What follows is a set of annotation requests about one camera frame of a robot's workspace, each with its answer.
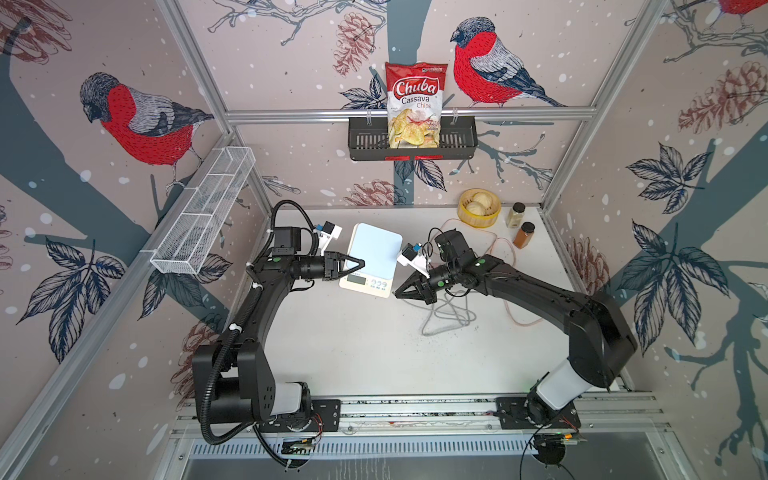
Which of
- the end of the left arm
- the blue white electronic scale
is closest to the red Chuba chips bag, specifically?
the blue white electronic scale

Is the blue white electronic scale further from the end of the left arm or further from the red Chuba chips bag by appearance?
the red Chuba chips bag

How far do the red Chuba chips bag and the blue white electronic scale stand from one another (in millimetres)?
309

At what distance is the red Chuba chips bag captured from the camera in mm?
856

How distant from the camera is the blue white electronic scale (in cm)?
74
